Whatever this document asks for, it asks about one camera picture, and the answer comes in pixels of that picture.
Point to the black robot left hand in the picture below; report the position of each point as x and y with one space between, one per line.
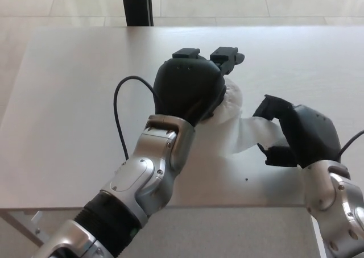
185 87

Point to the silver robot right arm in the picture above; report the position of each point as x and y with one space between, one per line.
335 201

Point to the black vertical post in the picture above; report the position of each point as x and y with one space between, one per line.
136 5

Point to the white diagonal table leg frame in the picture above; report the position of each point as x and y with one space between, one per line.
20 224

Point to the white toilet paper roll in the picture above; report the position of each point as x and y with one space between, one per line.
239 130

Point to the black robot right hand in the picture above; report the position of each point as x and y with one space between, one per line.
312 135

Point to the white slim table leg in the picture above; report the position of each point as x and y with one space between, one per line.
319 241

